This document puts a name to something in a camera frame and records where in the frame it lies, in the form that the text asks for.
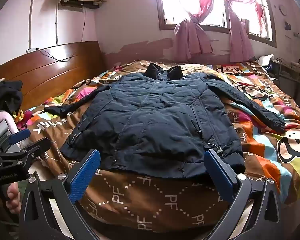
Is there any navy padded jacket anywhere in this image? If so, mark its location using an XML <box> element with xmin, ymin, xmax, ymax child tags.
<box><xmin>44</xmin><ymin>63</ymin><xmax>287</xmax><ymax>180</ymax></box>

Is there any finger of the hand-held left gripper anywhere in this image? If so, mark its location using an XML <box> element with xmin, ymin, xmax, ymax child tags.
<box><xmin>0</xmin><ymin>129</ymin><xmax>31</xmax><ymax>153</ymax></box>
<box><xmin>0</xmin><ymin>137</ymin><xmax>52</xmax><ymax>167</ymax></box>

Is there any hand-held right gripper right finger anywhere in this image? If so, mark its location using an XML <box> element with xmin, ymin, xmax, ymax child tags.
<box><xmin>204</xmin><ymin>149</ymin><xmax>283</xmax><ymax>240</ymax></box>

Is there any wooden headboard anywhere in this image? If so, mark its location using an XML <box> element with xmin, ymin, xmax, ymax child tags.
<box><xmin>0</xmin><ymin>41</ymin><xmax>106</xmax><ymax>111</ymax></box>

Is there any white chair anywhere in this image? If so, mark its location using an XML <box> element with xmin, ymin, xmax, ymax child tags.
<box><xmin>257</xmin><ymin>54</ymin><xmax>274</xmax><ymax>67</ymax></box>

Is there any black power cable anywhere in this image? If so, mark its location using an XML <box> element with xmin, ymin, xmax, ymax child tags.
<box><xmin>39</xmin><ymin>9</ymin><xmax>87</xmax><ymax>62</ymax></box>

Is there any person's left hand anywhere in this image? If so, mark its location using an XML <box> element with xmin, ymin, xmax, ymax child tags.
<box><xmin>6</xmin><ymin>182</ymin><xmax>22</xmax><ymax>215</ymax></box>

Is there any cluttered desk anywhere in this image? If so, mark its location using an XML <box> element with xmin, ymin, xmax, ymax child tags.
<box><xmin>269</xmin><ymin>59</ymin><xmax>300</xmax><ymax>111</ymax></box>

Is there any white wall pipe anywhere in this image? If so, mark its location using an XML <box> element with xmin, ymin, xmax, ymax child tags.
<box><xmin>28</xmin><ymin>0</ymin><xmax>38</xmax><ymax>50</ymax></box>
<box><xmin>55</xmin><ymin>2</ymin><xmax>59</xmax><ymax>46</ymax></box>

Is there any pink fluffy cloth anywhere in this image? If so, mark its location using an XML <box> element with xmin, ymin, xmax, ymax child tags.
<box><xmin>0</xmin><ymin>110</ymin><xmax>21</xmax><ymax>135</ymax></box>

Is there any black cloth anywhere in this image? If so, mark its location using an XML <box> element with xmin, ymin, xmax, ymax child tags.
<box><xmin>0</xmin><ymin>80</ymin><xmax>24</xmax><ymax>116</ymax></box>

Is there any wooden framed window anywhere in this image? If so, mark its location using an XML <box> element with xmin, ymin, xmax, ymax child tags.
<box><xmin>153</xmin><ymin>0</ymin><xmax>277</xmax><ymax>48</ymax></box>

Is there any black wall shelf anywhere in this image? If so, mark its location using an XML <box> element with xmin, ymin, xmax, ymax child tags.
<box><xmin>58</xmin><ymin>0</ymin><xmax>101</xmax><ymax>12</ymax></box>

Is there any colourful printed blanket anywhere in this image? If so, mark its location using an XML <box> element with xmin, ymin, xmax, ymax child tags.
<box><xmin>14</xmin><ymin>59</ymin><xmax>300</xmax><ymax>233</ymax></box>

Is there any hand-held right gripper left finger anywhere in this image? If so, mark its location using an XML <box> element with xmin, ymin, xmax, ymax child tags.
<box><xmin>19</xmin><ymin>149</ymin><xmax>102</xmax><ymax>240</ymax></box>

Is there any red hanging decoration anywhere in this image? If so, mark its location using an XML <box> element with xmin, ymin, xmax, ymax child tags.
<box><xmin>254</xmin><ymin>3</ymin><xmax>266</xmax><ymax>36</ymax></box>

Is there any pink tied curtain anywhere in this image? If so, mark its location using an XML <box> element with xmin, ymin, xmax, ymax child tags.
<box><xmin>162</xmin><ymin>0</ymin><xmax>214</xmax><ymax>61</ymax></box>
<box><xmin>218</xmin><ymin>0</ymin><xmax>263</xmax><ymax>64</ymax></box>

